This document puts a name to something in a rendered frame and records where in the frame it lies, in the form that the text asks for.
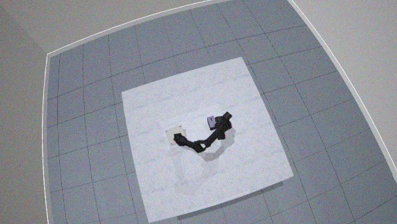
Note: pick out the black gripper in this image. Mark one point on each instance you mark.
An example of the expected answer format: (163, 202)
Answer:
(222, 136)

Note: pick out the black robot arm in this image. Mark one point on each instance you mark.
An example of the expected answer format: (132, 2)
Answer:
(222, 125)

